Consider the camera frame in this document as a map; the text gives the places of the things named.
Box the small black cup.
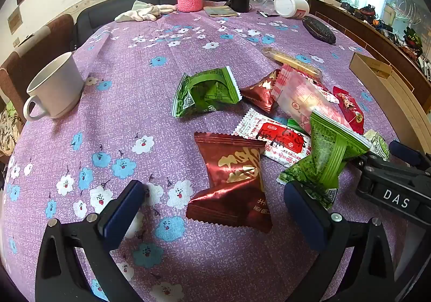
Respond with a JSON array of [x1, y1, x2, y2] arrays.
[[228, 0, 251, 13]]

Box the white plastic jar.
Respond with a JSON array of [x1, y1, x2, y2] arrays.
[[273, 0, 310, 18]]

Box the wooden brick-pattern cabinet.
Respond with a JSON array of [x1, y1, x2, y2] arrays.
[[305, 0, 431, 110]]

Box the pale green white packet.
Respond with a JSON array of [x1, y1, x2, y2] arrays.
[[363, 129, 391, 162]]

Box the small green candy wrapper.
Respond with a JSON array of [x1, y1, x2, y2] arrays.
[[286, 118, 305, 134]]

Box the small dark red snack packet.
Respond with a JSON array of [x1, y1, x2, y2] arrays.
[[241, 69, 283, 114]]

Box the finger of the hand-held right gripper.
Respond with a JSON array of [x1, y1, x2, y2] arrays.
[[389, 140, 431, 175], [357, 153, 431, 195]]

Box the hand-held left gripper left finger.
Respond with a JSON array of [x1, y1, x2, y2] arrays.
[[35, 180, 147, 302]]

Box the pink translucent snack packet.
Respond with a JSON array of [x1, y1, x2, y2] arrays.
[[273, 64, 352, 131]]

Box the small wall plaque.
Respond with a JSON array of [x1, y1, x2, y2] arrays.
[[7, 7, 23, 35]]

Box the patterned cloth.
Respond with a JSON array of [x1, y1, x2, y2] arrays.
[[0, 102, 26, 158]]

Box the purple floral tablecloth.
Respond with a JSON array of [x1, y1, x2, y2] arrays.
[[0, 1, 415, 302]]

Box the black sofa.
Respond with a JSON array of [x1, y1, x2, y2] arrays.
[[76, 0, 270, 47]]

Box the white cloth gloves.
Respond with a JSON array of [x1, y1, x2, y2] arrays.
[[114, 0, 178, 23]]

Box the black glasses case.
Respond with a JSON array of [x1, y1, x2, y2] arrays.
[[302, 16, 337, 45]]

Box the white packet with red label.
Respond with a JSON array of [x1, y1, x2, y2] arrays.
[[233, 107, 314, 168]]

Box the red packet with round logos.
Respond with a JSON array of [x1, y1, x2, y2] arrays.
[[333, 86, 366, 135]]

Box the green snack packet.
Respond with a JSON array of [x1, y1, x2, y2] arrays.
[[277, 109, 371, 210], [172, 66, 243, 118]]

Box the brown chair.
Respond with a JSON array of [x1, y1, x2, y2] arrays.
[[0, 14, 75, 127]]

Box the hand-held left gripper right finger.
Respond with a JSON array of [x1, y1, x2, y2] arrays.
[[284, 181, 396, 302]]

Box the large dark red snack packet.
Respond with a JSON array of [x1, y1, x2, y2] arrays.
[[186, 132, 273, 233]]

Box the clutter on cabinet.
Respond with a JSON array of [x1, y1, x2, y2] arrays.
[[340, 0, 431, 80]]

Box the clear biscuit packet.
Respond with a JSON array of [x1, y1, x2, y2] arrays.
[[262, 47, 324, 78]]

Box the white mug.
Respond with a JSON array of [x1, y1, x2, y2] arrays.
[[23, 52, 85, 122]]

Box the shallow cardboard box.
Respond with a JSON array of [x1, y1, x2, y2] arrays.
[[349, 52, 431, 154]]

